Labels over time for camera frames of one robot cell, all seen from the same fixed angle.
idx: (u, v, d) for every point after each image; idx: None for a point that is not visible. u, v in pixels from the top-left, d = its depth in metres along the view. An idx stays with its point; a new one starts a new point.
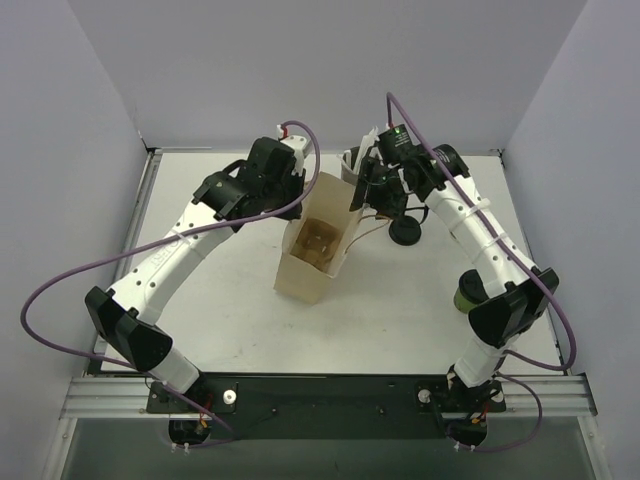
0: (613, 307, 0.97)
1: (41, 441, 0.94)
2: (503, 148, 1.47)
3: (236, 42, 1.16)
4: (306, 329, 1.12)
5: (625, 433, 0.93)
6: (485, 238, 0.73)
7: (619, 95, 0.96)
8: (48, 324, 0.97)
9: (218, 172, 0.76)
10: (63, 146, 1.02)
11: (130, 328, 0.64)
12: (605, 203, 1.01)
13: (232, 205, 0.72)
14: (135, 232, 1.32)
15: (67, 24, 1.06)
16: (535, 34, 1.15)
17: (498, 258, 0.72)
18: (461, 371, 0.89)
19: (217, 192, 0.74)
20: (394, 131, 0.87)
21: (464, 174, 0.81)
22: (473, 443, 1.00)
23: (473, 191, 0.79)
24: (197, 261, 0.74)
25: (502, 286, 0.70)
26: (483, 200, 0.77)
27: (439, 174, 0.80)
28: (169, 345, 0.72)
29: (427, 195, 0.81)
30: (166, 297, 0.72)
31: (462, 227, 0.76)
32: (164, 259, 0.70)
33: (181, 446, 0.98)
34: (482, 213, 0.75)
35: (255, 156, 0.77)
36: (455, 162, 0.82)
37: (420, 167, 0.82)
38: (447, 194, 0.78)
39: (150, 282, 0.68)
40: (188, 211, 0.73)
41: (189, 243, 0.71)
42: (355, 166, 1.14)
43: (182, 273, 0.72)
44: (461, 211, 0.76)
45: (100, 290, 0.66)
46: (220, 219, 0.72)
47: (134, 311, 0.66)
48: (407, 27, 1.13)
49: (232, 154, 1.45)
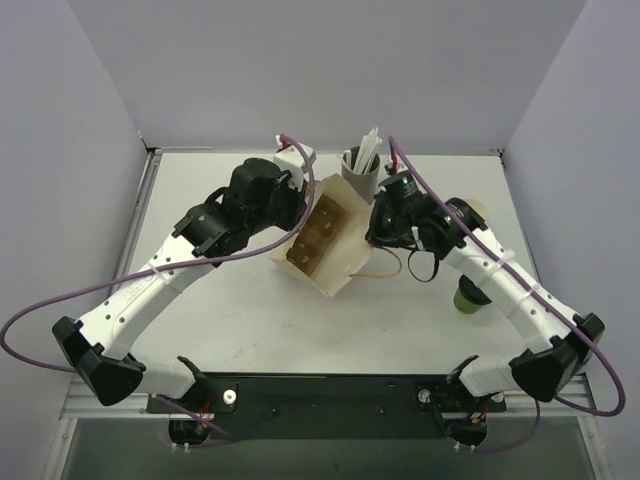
0: (614, 307, 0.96)
1: (41, 441, 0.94)
2: (503, 148, 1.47)
3: (236, 41, 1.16)
4: (306, 329, 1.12)
5: (625, 433, 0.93)
6: (519, 292, 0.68)
7: (619, 95, 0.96)
8: (48, 325, 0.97)
9: (201, 205, 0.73)
10: (62, 146, 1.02)
11: (93, 366, 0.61)
12: (605, 202, 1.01)
13: (212, 241, 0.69)
14: (135, 232, 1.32)
15: (67, 25, 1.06)
16: (535, 33, 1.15)
17: (537, 313, 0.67)
18: (468, 379, 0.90)
19: (199, 227, 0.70)
20: (401, 180, 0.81)
21: (482, 227, 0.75)
22: (474, 443, 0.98)
23: (494, 243, 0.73)
24: (172, 296, 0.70)
25: (547, 343, 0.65)
26: (508, 252, 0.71)
27: (456, 231, 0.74)
28: (140, 376, 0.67)
29: (447, 252, 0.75)
30: (136, 332, 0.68)
31: (491, 283, 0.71)
32: (137, 293, 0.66)
33: (181, 446, 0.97)
34: (511, 265, 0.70)
35: (236, 186, 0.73)
36: (470, 216, 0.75)
37: (435, 226, 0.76)
38: (468, 251, 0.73)
39: (119, 318, 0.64)
40: (167, 245, 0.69)
41: (164, 278, 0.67)
42: (355, 166, 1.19)
43: (155, 309, 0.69)
44: (487, 267, 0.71)
45: (67, 322, 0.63)
46: (199, 256, 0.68)
47: (99, 347, 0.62)
48: (406, 27, 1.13)
49: (232, 154, 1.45)
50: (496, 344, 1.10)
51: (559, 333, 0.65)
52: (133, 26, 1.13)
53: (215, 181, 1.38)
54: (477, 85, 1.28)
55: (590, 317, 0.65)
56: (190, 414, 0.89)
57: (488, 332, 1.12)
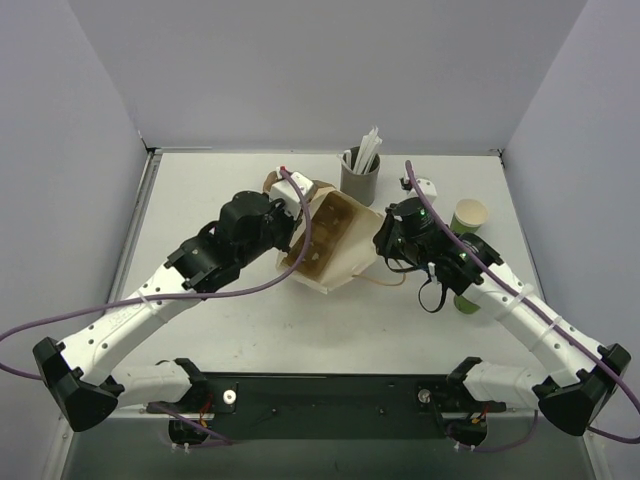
0: (614, 307, 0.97)
1: (40, 441, 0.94)
2: (503, 148, 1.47)
3: (236, 42, 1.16)
4: (306, 330, 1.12)
5: (625, 433, 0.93)
6: (541, 327, 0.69)
7: (619, 95, 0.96)
8: (47, 327, 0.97)
9: (196, 237, 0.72)
10: (62, 146, 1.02)
11: (69, 390, 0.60)
12: (606, 203, 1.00)
13: (203, 275, 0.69)
14: (135, 232, 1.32)
15: (67, 26, 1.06)
16: (536, 34, 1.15)
17: (560, 346, 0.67)
18: (472, 385, 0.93)
19: (191, 260, 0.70)
20: (419, 212, 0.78)
21: (497, 261, 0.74)
22: (474, 443, 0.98)
23: (511, 277, 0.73)
24: (158, 324, 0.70)
25: (574, 376, 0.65)
26: (526, 285, 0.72)
27: (472, 268, 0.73)
28: (115, 404, 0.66)
29: (466, 288, 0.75)
30: (118, 358, 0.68)
31: (511, 318, 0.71)
32: (122, 320, 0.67)
33: (182, 446, 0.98)
34: (530, 299, 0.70)
35: (224, 221, 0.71)
36: (485, 251, 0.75)
37: (452, 262, 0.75)
38: (486, 287, 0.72)
39: (102, 344, 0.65)
40: (158, 273, 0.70)
41: (151, 308, 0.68)
42: (355, 167, 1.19)
43: (139, 336, 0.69)
44: (507, 302, 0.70)
45: (49, 344, 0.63)
46: (189, 289, 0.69)
47: (78, 372, 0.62)
48: (406, 28, 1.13)
49: (232, 154, 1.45)
50: (497, 344, 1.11)
51: (585, 366, 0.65)
52: (133, 26, 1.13)
53: (215, 180, 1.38)
54: (477, 85, 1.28)
55: (613, 346, 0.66)
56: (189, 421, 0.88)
57: (488, 332, 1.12)
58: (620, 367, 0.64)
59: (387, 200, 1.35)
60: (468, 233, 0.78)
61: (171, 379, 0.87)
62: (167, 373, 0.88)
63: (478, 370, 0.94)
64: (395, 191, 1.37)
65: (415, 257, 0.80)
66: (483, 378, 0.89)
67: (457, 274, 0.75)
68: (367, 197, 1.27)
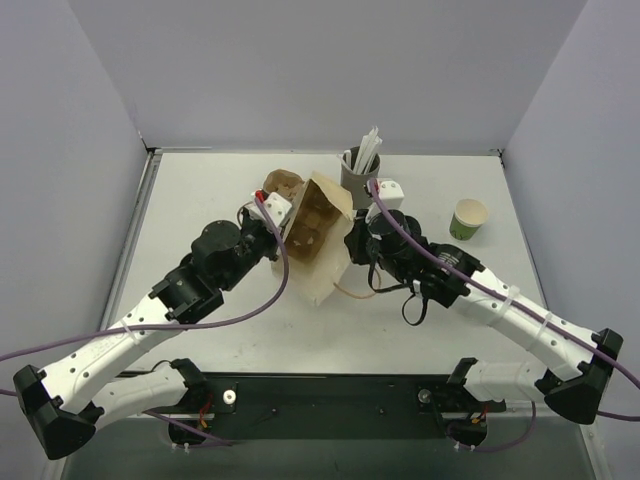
0: (614, 307, 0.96)
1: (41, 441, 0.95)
2: (503, 148, 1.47)
3: (236, 43, 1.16)
4: (306, 330, 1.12)
5: (626, 433, 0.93)
6: (534, 327, 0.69)
7: (619, 95, 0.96)
8: (47, 328, 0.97)
9: (179, 267, 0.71)
10: (62, 146, 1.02)
11: (48, 419, 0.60)
12: (605, 203, 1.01)
13: (186, 307, 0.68)
14: (135, 232, 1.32)
15: (67, 26, 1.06)
16: (536, 35, 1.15)
17: (556, 342, 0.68)
18: (474, 389, 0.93)
19: (173, 293, 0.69)
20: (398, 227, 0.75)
21: (479, 268, 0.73)
22: (473, 443, 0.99)
23: (495, 282, 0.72)
24: (140, 352, 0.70)
25: (575, 370, 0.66)
26: (512, 287, 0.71)
27: (454, 282, 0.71)
28: (93, 432, 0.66)
29: (453, 301, 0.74)
30: (99, 386, 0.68)
31: (504, 322, 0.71)
32: (105, 349, 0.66)
33: (181, 446, 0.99)
34: (519, 301, 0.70)
35: (196, 258, 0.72)
36: (465, 260, 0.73)
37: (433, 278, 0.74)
38: (474, 297, 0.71)
39: (83, 373, 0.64)
40: (142, 303, 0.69)
41: (134, 338, 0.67)
42: (355, 167, 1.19)
43: (121, 364, 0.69)
44: (497, 308, 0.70)
45: (30, 371, 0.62)
46: (172, 319, 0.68)
47: (58, 400, 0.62)
48: (407, 28, 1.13)
49: (232, 154, 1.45)
50: (497, 344, 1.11)
51: (584, 356, 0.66)
52: (133, 27, 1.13)
53: (215, 181, 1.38)
54: (476, 86, 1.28)
55: (604, 331, 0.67)
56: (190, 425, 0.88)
57: (488, 332, 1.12)
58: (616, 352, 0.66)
59: None
60: (446, 245, 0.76)
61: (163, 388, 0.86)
62: (158, 382, 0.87)
63: (477, 371, 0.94)
64: None
65: (395, 270, 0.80)
66: (483, 378, 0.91)
67: (442, 289, 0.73)
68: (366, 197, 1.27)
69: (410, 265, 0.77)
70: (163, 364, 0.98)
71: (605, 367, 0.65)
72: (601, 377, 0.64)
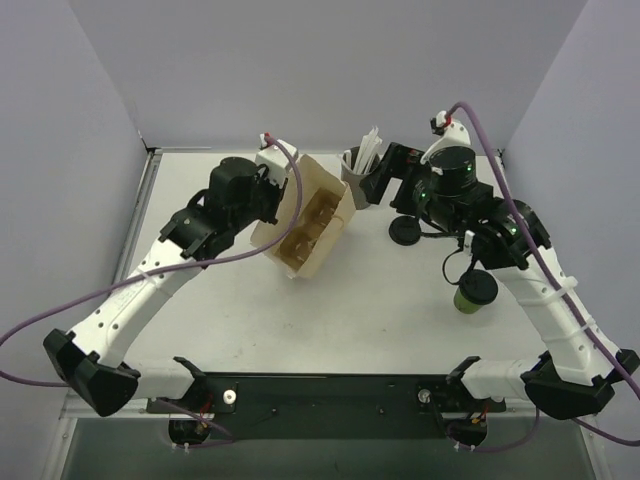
0: (613, 308, 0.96)
1: (40, 441, 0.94)
2: (503, 148, 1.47)
3: (236, 43, 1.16)
4: (306, 330, 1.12)
5: (626, 434, 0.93)
6: (572, 325, 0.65)
7: (619, 95, 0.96)
8: (48, 327, 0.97)
9: (186, 208, 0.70)
10: (62, 147, 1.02)
11: (90, 373, 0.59)
12: (605, 204, 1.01)
13: (200, 243, 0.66)
14: (135, 232, 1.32)
15: (67, 26, 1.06)
16: (536, 35, 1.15)
17: (584, 348, 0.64)
18: (473, 386, 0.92)
19: (184, 230, 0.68)
20: (466, 168, 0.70)
21: (546, 244, 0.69)
22: (473, 443, 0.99)
23: (556, 266, 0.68)
24: (163, 299, 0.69)
25: (587, 380, 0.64)
26: (570, 279, 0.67)
27: (519, 247, 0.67)
28: (135, 386, 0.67)
29: (505, 266, 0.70)
30: (129, 338, 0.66)
31: (543, 310, 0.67)
32: (128, 300, 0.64)
33: (181, 446, 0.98)
34: (570, 295, 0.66)
35: (214, 186, 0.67)
36: (536, 229, 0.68)
37: (497, 237, 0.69)
38: (530, 273, 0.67)
39: (112, 325, 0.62)
40: (154, 249, 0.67)
41: (155, 282, 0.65)
42: (355, 167, 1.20)
43: (147, 313, 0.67)
44: (545, 293, 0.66)
45: (59, 335, 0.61)
46: (188, 257, 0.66)
47: (94, 356, 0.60)
48: (407, 28, 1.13)
49: (232, 154, 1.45)
50: (496, 345, 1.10)
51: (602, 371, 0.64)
52: (133, 27, 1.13)
53: None
54: (477, 86, 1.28)
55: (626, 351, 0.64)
56: (191, 414, 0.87)
57: (488, 332, 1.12)
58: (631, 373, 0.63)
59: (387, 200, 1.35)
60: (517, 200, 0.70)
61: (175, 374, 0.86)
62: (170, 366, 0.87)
63: (474, 367, 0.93)
64: (395, 191, 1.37)
65: (450, 220, 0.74)
66: (478, 372, 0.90)
67: (500, 248, 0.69)
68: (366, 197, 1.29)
69: (466, 212, 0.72)
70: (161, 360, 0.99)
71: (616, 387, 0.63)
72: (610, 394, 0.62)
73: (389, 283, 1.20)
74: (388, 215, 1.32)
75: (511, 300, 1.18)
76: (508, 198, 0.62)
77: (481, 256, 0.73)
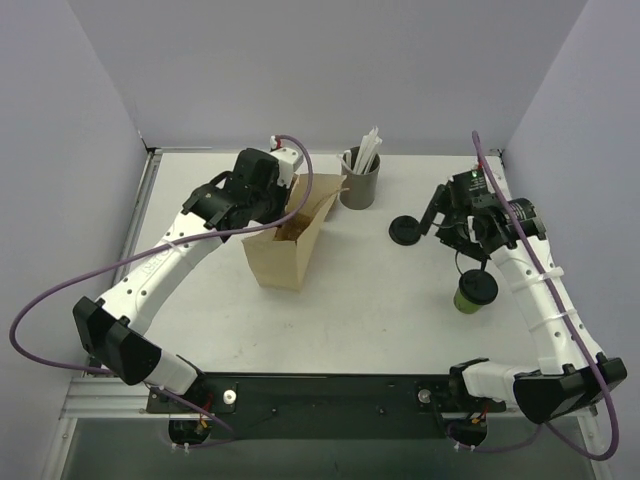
0: (612, 308, 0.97)
1: (40, 442, 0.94)
2: (503, 148, 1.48)
3: (236, 43, 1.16)
4: (306, 330, 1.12)
5: (626, 434, 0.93)
6: (552, 310, 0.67)
7: (619, 96, 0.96)
8: (48, 326, 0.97)
9: (206, 184, 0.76)
10: (61, 146, 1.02)
11: (122, 336, 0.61)
12: (605, 204, 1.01)
13: (221, 215, 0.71)
14: (135, 232, 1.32)
15: (67, 25, 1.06)
16: (535, 36, 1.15)
17: (560, 335, 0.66)
18: (470, 379, 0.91)
19: (206, 203, 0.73)
20: (472, 175, 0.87)
21: (539, 235, 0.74)
22: (473, 443, 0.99)
23: (545, 255, 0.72)
24: (186, 271, 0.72)
25: (558, 366, 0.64)
26: (557, 268, 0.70)
27: (508, 231, 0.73)
28: (158, 356, 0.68)
29: (496, 249, 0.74)
30: (156, 306, 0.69)
31: (526, 293, 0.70)
32: (155, 267, 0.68)
33: (181, 446, 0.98)
34: (553, 282, 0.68)
35: (241, 168, 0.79)
36: (531, 221, 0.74)
37: (493, 216, 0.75)
38: (516, 254, 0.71)
39: (140, 291, 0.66)
40: (178, 221, 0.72)
41: (180, 252, 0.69)
42: (355, 166, 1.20)
43: (172, 283, 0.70)
44: (529, 275, 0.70)
45: (89, 301, 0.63)
46: (210, 229, 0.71)
47: (125, 320, 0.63)
48: (406, 29, 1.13)
49: (232, 154, 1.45)
50: (496, 345, 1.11)
51: (574, 362, 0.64)
52: (133, 27, 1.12)
53: None
54: (477, 86, 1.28)
55: (613, 358, 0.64)
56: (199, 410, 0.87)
57: (488, 332, 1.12)
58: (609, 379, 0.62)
59: (387, 200, 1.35)
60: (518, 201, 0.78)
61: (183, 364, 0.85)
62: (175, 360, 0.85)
63: (477, 364, 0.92)
64: (395, 191, 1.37)
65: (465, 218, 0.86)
66: (480, 371, 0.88)
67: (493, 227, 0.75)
68: (366, 196, 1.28)
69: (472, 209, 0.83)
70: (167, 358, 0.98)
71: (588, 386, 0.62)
72: (578, 386, 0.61)
73: (389, 283, 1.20)
74: (388, 215, 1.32)
75: (511, 300, 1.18)
76: (496, 185, 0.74)
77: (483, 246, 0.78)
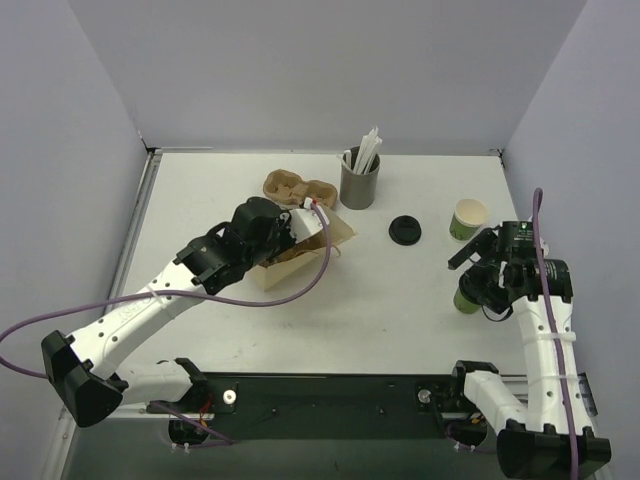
0: (615, 308, 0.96)
1: (40, 443, 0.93)
2: (503, 148, 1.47)
3: (236, 43, 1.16)
4: (306, 330, 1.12)
5: (625, 433, 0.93)
6: (551, 370, 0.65)
7: (619, 95, 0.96)
8: (46, 328, 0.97)
9: (204, 236, 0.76)
10: (61, 146, 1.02)
11: (79, 381, 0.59)
12: (606, 204, 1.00)
13: (211, 272, 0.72)
14: (135, 233, 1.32)
15: (67, 26, 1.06)
16: (535, 35, 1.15)
17: (552, 395, 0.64)
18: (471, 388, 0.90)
19: (199, 257, 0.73)
20: (521, 225, 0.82)
21: (564, 296, 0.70)
22: (473, 443, 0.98)
23: (564, 316, 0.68)
24: (166, 319, 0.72)
25: (540, 424, 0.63)
26: (570, 332, 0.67)
27: (534, 284, 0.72)
28: (120, 400, 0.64)
29: (518, 299, 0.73)
30: (126, 352, 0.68)
31: (533, 347, 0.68)
32: (132, 314, 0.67)
33: (181, 446, 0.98)
34: (562, 345, 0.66)
35: (238, 222, 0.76)
36: (560, 282, 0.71)
37: (522, 268, 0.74)
38: (534, 308, 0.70)
39: (112, 337, 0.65)
40: (167, 269, 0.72)
41: (161, 302, 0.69)
42: (355, 167, 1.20)
43: (147, 330, 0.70)
44: (540, 331, 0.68)
45: (59, 336, 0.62)
46: (198, 284, 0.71)
47: (89, 364, 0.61)
48: (406, 29, 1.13)
49: (232, 154, 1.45)
50: (496, 346, 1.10)
51: (558, 425, 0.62)
52: (132, 27, 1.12)
53: (215, 180, 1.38)
54: (477, 86, 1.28)
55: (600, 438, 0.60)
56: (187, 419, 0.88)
57: (488, 332, 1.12)
58: (588, 457, 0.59)
59: (387, 201, 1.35)
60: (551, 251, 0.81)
61: (173, 378, 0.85)
62: (168, 371, 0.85)
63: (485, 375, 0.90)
64: (395, 191, 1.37)
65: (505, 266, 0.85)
66: (484, 385, 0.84)
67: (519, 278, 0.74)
68: (366, 196, 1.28)
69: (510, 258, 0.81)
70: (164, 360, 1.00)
71: (563, 457, 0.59)
72: (552, 451, 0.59)
73: (387, 283, 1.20)
74: (388, 215, 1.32)
75: None
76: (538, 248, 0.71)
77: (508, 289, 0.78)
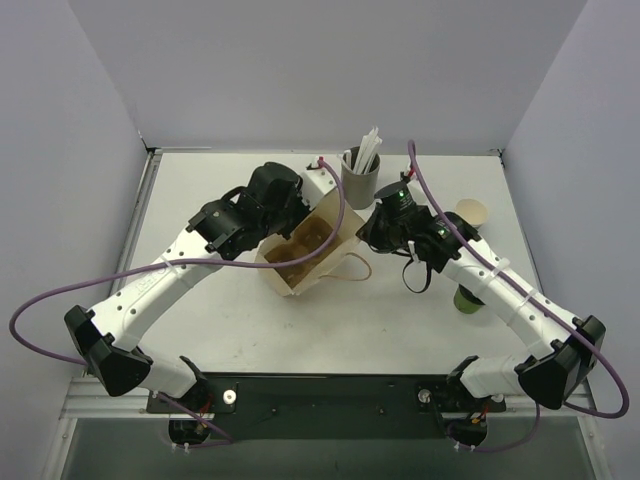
0: (615, 309, 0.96)
1: (40, 442, 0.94)
2: (504, 148, 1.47)
3: (236, 44, 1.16)
4: (306, 329, 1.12)
5: (625, 433, 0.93)
6: (516, 299, 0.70)
7: (619, 96, 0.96)
8: (46, 326, 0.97)
9: (217, 201, 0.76)
10: (61, 147, 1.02)
11: (103, 354, 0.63)
12: (605, 205, 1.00)
13: (225, 237, 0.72)
14: (135, 233, 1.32)
15: (68, 26, 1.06)
16: (533, 35, 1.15)
17: (534, 316, 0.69)
18: (467, 380, 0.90)
19: (212, 222, 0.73)
20: (398, 194, 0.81)
21: (475, 237, 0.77)
22: (474, 443, 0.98)
23: (489, 252, 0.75)
24: (183, 289, 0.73)
25: (547, 346, 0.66)
26: (502, 259, 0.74)
27: (451, 243, 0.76)
28: (148, 368, 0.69)
29: (444, 264, 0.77)
30: (146, 325, 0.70)
31: (489, 292, 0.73)
32: (148, 286, 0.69)
33: (181, 446, 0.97)
34: (506, 274, 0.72)
35: (255, 186, 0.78)
36: (464, 228, 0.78)
37: (431, 239, 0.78)
38: (464, 262, 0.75)
39: (130, 309, 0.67)
40: (181, 238, 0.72)
41: (176, 272, 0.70)
42: (356, 167, 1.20)
43: (166, 301, 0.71)
44: (483, 276, 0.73)
45: (80, 311, 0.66)
46: (212, 251, 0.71)
47: (110, 337, 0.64)
48: (406, 29, 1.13)
49: (232, 154, 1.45)
50: (496, 346, 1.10)
51: (558, 335, 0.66)
52: (132, 28, 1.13)
53: (214, 180, 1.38)
54: (476, 86, 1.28)
55: (589, 318, 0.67)
56: (191, 414, 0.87)
57: (488, 332, 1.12)
58: (595, 338, 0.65)
59: None
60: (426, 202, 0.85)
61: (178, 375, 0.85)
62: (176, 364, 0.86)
63: (473, 364, 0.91)
64: None
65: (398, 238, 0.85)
66: (478, 367, 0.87)
67: (435, 248, 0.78)
68: (367, 196, 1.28)
69: (407, 230, 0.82)
70: (181, 357, 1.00)
71: (581, 353, 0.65)
72: (573, 358, 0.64)
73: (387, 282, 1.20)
74: None
75: None
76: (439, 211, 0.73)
77: (429, 263, 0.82)
